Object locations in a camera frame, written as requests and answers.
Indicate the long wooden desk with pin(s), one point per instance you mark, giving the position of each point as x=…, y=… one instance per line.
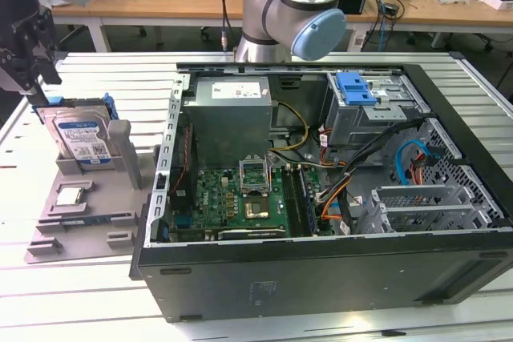
x=160, y=1

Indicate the blue installed RAM stick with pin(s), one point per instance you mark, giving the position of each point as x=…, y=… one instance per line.
x=309, y=206

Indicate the CPU socket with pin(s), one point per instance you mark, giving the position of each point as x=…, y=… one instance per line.
x=256, y=183

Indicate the black graphics card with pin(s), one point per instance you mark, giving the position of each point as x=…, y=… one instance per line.
x=252, y=234

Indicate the black open PC case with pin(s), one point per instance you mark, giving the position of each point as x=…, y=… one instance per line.
x=320, y=278

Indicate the grey power supply unit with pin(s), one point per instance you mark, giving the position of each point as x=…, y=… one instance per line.
x=228, y=125

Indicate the black RAM slot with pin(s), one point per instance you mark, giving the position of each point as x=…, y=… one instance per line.
x=300, y=202
x=289, y=202
x=295, y=202

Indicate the green motherboard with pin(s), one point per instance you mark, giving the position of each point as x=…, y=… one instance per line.
x=216, y=194

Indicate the small wooden desk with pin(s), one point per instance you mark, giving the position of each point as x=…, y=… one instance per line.
x=72, y=11

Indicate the blue plastic drive latch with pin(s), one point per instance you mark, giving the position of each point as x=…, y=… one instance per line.
x=354, y=91

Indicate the silver CPU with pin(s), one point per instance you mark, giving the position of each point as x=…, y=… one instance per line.
x=69, y=197

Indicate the grey disk bay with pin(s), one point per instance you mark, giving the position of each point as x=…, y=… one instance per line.
x=413, y=194

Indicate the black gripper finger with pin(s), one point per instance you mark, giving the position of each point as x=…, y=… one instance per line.
x=46, y=41
x=24, y=73

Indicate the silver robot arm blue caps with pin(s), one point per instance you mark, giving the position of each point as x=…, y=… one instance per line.
x=260, y=17

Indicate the green RAM stick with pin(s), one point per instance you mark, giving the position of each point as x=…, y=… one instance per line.
x=92, y=218

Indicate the black case fan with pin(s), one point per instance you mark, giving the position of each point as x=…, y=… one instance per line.
x=182, y=166

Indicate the white box black insert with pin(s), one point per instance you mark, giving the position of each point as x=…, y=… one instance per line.
x=495, y=2

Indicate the hard disk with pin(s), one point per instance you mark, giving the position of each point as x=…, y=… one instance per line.
x=80, y=133

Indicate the grey optical drive cage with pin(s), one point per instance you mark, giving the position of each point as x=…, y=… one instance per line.
x=360, y=125

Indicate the grey parts rack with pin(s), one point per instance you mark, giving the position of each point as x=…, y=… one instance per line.
x=100, y=182

